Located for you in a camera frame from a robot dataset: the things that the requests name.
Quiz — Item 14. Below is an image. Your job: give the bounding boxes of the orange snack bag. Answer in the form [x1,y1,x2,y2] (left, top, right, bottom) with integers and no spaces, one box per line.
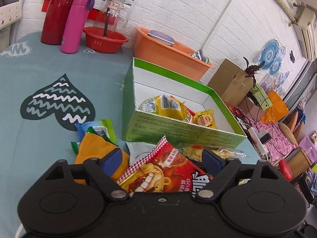
[75,133,130,182]

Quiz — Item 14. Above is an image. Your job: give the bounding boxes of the clear yellow snack packet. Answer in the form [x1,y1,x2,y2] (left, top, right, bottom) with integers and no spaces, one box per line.
[181,145,247,162]

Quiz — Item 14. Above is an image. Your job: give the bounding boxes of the blue green snack packet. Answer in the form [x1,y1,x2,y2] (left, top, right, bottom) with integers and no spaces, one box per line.
[75,119,117,143]

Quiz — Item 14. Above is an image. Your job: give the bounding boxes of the red monkey snack bag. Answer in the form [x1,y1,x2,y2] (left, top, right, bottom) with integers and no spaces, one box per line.
[117,136,213,196]

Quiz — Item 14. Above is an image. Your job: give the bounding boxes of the yellow soft bread snack bag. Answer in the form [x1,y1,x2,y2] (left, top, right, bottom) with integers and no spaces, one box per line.
[139,95,193,123]

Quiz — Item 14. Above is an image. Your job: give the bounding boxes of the white power strip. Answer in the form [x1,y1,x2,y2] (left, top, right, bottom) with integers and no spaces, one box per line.
[248,127,269,157]

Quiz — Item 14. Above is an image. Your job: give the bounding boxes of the small yellow snack packet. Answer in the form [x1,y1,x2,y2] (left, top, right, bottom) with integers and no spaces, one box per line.
[193,109,218,130]

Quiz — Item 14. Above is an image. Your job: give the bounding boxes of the red round stool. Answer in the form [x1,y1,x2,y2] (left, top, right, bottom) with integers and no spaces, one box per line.
[278,159,293,182]

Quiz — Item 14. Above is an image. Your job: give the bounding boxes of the pink floral bedsheet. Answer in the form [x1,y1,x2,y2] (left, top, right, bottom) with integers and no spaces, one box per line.
[239,112,296,164]

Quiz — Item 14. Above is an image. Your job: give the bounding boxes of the small tan cardboard box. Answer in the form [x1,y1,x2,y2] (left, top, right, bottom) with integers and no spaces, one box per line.
[243,97,265,121]

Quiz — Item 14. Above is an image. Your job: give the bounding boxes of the green white small box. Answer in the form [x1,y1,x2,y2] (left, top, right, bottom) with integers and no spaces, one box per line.
[250,84,272,111]

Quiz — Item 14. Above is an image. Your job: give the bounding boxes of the orange plastic bag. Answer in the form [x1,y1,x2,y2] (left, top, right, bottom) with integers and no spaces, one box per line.
[260,90,289,124]

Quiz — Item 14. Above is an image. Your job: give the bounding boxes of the green white cardboard box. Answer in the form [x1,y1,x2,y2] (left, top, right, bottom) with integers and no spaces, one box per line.
[122,58,246,148]

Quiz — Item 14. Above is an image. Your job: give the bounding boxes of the brown cardboard box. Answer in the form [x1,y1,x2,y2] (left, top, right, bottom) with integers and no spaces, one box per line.
[207,59,254,106]

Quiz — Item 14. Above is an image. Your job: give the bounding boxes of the dark red leaf plant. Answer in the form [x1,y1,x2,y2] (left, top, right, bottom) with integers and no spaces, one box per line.
[243,57,265,88]

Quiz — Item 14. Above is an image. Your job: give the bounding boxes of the stainless steel bowl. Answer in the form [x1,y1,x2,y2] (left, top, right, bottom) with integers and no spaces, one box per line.
[190,49,210,64]

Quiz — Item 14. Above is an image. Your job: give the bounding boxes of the orange plastic basin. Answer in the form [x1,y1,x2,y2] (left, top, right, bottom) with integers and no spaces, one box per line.
[133,27,214,81]

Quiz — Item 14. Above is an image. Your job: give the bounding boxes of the red plastic basket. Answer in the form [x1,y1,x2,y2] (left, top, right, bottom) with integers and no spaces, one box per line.
[83,26,128,54]

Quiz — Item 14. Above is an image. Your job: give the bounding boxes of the stacked bowls with blue lid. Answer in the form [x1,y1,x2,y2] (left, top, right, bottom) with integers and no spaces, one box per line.
[148,30,175,46]

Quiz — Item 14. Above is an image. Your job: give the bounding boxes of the clear glass jar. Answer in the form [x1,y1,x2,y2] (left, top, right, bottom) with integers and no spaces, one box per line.
[93,0,130,37]

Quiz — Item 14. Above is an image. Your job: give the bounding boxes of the red thermos jug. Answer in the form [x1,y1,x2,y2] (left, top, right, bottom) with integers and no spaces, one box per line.
[41,0,74,45]

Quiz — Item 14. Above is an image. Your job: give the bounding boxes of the white air conditioner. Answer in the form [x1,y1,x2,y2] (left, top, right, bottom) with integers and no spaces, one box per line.
[290,0,316,61]

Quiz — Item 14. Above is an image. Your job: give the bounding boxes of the pink thermos bottle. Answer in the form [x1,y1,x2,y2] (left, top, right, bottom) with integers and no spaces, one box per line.
[60,0,95,54]

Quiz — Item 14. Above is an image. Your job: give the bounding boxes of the white appliance with screen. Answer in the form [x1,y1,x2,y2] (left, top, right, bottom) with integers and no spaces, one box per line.
[0,0,22,32]

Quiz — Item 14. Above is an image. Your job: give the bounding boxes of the blue round wall decoration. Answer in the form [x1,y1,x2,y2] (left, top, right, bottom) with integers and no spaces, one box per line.
[258,39,279,70]

